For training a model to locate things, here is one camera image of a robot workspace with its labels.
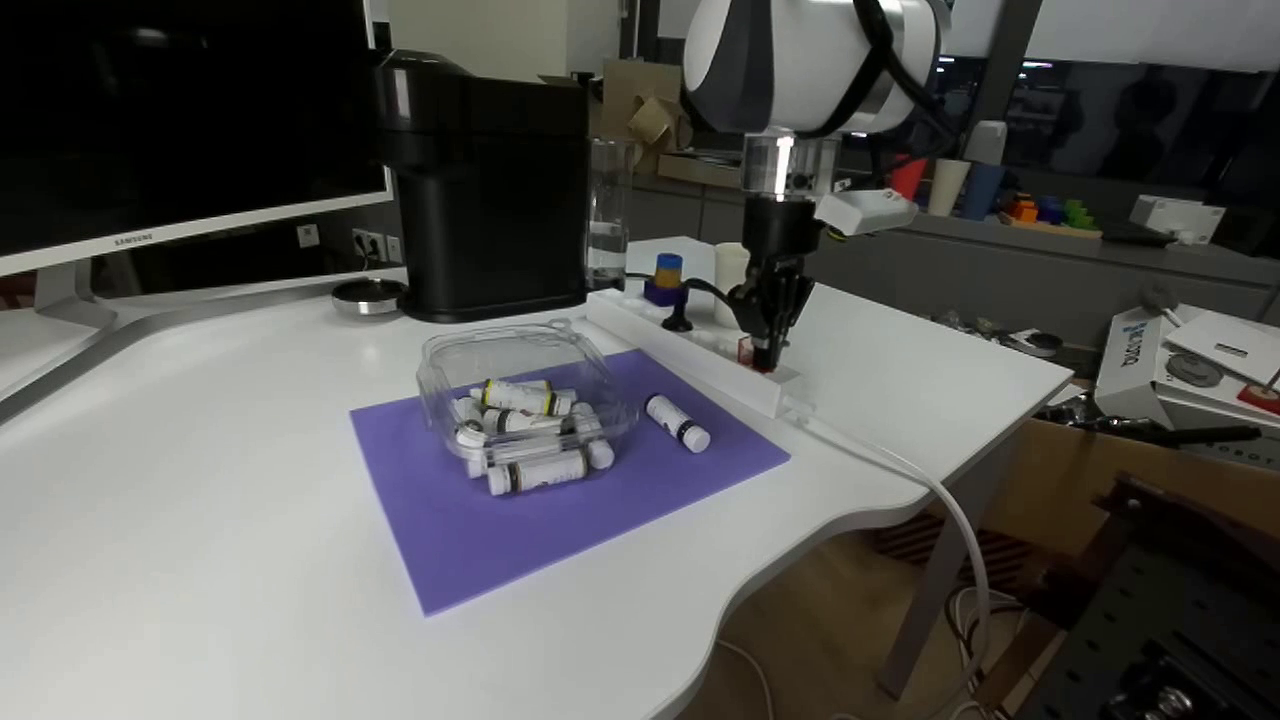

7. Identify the white monitor stand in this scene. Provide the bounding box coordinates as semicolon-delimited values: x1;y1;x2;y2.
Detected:
0;255;153;425

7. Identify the blue cup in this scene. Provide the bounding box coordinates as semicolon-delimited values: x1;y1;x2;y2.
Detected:
955;161;1006;224

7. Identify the purple mat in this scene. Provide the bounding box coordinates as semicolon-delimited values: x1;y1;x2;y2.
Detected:
349;348;795;621

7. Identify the white power strip orange switch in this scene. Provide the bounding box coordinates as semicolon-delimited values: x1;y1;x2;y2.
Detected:
584;290;820;430

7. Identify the white tube with black band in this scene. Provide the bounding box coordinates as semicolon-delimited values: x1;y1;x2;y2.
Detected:
475;378;555;413
478;447;590;502
448;419;495;483
645;387;715;456
568;406;620;478

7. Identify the small white box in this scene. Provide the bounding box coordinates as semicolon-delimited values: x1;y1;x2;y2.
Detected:
1128;192;1228;250

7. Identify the beige cup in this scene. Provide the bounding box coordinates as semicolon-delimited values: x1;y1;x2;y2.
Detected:
924;158;972;224

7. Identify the white printed carton box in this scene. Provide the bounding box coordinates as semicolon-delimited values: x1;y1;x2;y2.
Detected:
1093;300;1280;432

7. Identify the black power cable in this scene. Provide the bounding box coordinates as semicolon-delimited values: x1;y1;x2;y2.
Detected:
620;272;751;340

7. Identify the blue and yellow block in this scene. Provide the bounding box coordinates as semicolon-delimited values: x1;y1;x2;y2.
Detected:
645;254;686;307

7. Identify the large white-framed monitor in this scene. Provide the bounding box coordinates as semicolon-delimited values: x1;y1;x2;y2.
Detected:
0;0;401;280

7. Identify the black coffee machine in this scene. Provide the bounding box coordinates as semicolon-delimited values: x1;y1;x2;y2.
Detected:
370;48;600;325

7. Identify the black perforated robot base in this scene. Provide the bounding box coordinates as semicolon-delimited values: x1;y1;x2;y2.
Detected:
1019;478;1280;720

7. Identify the grey low cabinet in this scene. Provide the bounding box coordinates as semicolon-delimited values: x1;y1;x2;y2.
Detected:
625;185;1280;354

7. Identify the round black metal dish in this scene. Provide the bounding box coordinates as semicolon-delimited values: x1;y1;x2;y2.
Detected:
329;272;409;325

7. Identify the red toy block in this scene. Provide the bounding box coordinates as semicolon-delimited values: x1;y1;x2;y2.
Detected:
887;154;935;203

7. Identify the clear plastic container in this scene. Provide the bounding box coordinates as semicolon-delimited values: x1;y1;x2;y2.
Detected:
410;319;645;479

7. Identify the white power strip cable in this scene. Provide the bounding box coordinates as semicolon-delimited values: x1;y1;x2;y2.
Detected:
795;413;1000;674

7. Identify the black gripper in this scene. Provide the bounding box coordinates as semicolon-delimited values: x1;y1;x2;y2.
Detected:
733;195;820;378

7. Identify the grey table leg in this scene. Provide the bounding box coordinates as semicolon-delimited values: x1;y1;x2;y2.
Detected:
873;456;1006;703

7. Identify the white paper cup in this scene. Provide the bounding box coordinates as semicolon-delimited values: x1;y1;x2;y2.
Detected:
711;241;757;300

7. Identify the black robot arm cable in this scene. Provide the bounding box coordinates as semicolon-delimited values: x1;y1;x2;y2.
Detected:
850;0;961;146

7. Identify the brown cardboard box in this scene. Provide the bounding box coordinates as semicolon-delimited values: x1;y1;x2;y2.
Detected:
590;56;699;174

